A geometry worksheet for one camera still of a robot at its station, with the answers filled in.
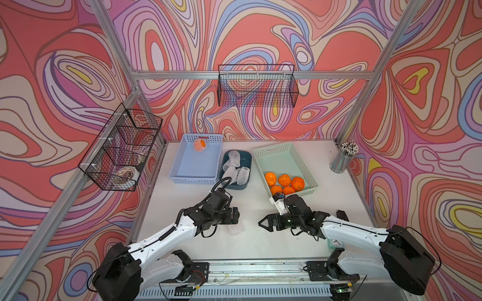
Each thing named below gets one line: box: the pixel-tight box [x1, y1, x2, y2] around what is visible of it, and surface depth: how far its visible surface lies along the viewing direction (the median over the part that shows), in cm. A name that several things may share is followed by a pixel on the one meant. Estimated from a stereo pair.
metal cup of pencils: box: [329, 141, 359, 174], surface depth 96 cm
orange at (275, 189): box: [270, 185, 284, 196], surface depth 95 cm
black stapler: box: [336, 209, 350, 222], surface depth 88 cm
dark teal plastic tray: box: [218, 149, 253, 191], surface depth 101 cm
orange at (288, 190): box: [283, 185, 296, 196], surface depth 95 cm
